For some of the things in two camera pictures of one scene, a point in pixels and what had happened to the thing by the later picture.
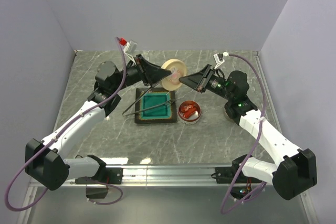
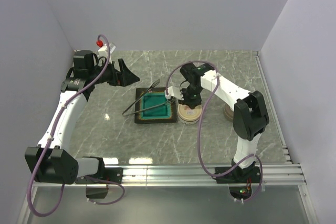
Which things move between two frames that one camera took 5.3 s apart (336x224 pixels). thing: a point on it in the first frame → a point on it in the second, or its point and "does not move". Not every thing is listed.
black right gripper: x=196 y=81 → x=191 y=104
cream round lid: x=178 y=70 → x=185 y=113
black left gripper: x=149 y=73 → x=125 y=77
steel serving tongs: x=147 y=108 does not move
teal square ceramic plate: x=155 y=96 does not move
